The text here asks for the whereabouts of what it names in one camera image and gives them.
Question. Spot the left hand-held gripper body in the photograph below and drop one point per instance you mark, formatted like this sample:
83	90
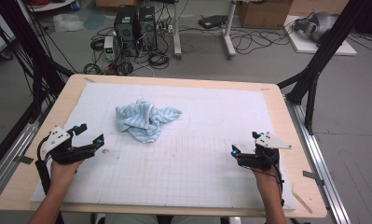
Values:
54	138

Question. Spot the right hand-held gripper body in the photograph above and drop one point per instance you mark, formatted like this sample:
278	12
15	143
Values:
272	141

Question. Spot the light blue striped towel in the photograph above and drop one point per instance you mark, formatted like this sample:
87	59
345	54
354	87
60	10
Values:
143	121

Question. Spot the person's left hand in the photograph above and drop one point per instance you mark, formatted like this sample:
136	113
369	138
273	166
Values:
61	174

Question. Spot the person's right hand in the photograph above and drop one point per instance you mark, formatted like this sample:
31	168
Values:
267	179

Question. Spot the grey tape piece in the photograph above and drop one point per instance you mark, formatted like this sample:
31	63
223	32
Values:
312	175
25	160

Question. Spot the white foam mat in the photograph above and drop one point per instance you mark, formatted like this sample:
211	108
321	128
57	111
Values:
205	174

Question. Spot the thin wooden stick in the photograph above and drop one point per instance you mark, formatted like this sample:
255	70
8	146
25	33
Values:
301	202

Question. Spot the white power supply unit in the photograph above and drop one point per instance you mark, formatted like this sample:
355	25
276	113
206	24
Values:
109	46

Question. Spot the white board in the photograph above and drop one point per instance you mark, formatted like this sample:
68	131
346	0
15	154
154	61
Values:
305	46

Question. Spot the white desk leg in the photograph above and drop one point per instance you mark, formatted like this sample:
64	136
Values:
176	31
228	37

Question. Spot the clear plastic bag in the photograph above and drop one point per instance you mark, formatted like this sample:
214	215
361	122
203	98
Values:
67	22

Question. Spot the black computer tower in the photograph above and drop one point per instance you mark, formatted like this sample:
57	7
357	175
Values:
126	28
148	28

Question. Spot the brown cardboard box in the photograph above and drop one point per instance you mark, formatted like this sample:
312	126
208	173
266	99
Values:
264	14
115	3

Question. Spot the black flat box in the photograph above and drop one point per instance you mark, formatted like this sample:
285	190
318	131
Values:
213	21

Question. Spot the grey headset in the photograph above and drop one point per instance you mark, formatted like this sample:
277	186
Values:
320	25

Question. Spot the aluminium rail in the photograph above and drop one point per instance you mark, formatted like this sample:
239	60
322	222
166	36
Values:
314	155
9	158

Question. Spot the black metal frame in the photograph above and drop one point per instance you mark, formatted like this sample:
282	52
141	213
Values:
28	40
329	43

